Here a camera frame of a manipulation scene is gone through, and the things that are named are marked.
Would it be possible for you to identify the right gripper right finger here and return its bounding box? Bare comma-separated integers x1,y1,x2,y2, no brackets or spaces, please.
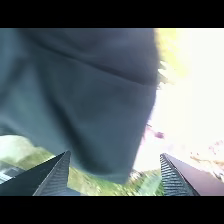
159,153,224,197

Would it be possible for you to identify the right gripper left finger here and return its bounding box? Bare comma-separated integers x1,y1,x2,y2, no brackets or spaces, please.
0,150,72,197

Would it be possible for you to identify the black garment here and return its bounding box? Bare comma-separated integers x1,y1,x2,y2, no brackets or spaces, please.
0,27,161,185

